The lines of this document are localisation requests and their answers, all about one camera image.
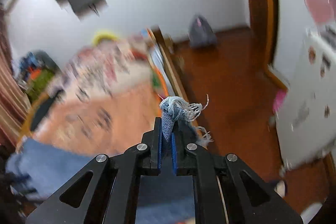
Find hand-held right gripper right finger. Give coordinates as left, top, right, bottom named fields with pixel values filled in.
left=171, top=120, right=303, bottom=224

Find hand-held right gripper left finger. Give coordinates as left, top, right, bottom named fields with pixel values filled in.
left=25, top=117, right=162, bottom=224

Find blue denim pants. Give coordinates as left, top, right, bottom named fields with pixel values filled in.
left=5, top=95, right=214, bottom=224

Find bed with printed orange cover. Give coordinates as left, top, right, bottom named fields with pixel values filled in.
left=31, top=30, right=191, bottom=159

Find pink small item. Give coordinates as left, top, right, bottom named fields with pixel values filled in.
left=272, top=90, right=287, bottom=115

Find grey backpack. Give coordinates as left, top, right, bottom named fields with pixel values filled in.
left=188, top=14, right=218, bottom=49

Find yellow curved cushion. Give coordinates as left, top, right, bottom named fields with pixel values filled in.
left=92, top=29, right=122, bottom=45

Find wooden lap desk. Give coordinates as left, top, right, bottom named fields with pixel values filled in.
left=20, top=91, right=66, bottom=140

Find green fabric bag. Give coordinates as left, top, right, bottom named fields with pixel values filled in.
left=25, top=68, right=57, bottom=102

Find white cabinet with stickers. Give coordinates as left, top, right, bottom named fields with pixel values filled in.
left=273, top=27, right=336, bottom=170

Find pile of clothes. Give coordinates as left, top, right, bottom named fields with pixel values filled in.
left=12, top=50, right=57, bottom=83

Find striped pink curtain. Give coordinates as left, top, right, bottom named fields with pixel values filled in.
left=0, top=4, right=31, bottom=147

